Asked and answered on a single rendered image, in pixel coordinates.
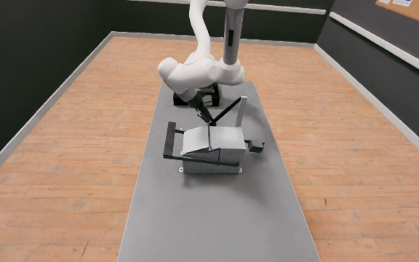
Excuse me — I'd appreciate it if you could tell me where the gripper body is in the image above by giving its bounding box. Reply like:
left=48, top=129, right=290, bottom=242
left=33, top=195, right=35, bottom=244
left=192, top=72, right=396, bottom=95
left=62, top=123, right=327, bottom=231
left=186, top=93, right=203, bottom=112

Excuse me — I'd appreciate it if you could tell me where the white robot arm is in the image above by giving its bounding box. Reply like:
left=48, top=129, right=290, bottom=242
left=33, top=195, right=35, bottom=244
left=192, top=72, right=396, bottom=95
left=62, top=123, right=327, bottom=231
left=158, top=0, right=249, bottom=102

